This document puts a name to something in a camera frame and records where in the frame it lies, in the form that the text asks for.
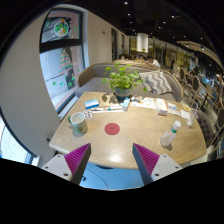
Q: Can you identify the window with christmas decals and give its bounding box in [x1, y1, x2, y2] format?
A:
[40, 8, 84, 113]

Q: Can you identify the small blue box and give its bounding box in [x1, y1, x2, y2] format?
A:
[122, 98, 130, 111]

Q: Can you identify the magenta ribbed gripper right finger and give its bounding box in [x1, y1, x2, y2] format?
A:
[132, 143, 159, 185]

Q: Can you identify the blue white tissue pack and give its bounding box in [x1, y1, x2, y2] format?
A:
[84, 99, 99, 109]

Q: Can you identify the green potted plant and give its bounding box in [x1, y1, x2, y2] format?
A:
[102, 62, 142, 100]

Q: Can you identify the grey chevron pillow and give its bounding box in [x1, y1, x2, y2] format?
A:
[140, 71, 172, 95]

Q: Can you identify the red round coaster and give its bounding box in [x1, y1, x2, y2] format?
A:
[104, 123, 120, 135]

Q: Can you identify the white green ceramic mug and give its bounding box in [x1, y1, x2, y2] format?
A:
[68, 112, 88, 134]

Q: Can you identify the grey curved sofa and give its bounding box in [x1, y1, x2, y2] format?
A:
[75, 62, 183, 102]

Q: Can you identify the white paper sheet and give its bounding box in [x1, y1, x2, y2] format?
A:
[131, 97, 156, 109]

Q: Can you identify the clear drinking glass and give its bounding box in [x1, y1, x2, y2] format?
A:
[187, 113, 197, 127]

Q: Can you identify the wooden dining chair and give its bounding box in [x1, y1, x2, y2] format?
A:
[187, 76, 200, 104]

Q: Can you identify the clear plastic water bottle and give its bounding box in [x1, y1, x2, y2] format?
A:
[160, 121, 181, 147]

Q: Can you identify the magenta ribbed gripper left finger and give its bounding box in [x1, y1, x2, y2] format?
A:
[64, 143, 91, 185]

